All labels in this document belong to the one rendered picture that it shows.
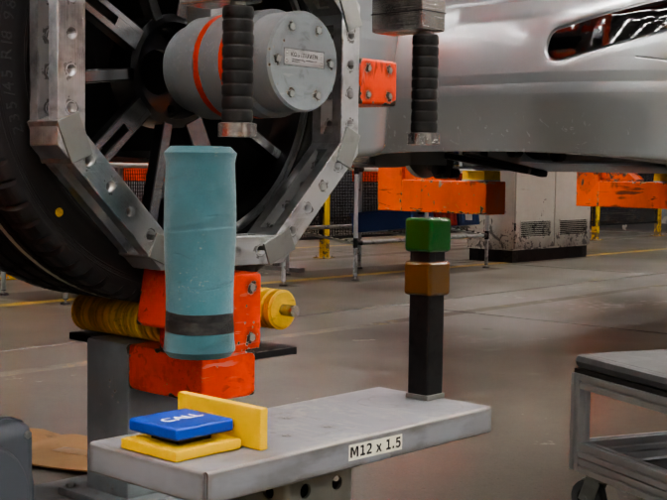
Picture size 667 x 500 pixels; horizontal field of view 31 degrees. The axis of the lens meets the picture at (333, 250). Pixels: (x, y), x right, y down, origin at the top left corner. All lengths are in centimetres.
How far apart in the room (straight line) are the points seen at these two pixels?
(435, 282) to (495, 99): 275
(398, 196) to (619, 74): 229
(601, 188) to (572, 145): 358
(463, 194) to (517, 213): 395
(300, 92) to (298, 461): 56
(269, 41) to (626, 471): 128
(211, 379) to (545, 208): 853
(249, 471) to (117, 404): 70
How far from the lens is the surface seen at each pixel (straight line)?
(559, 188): 1024
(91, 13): 163
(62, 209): 156
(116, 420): 177
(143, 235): 154
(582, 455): 255
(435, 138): 159
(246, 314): 165
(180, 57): 160
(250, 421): 113
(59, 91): 146
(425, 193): 591
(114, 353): 175
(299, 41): 152
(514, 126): 408
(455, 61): 419
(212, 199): 144
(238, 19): 135
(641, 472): 240
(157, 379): 168
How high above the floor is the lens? 71
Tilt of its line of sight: 4 degrees down
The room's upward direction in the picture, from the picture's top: 1 degrees clockwise
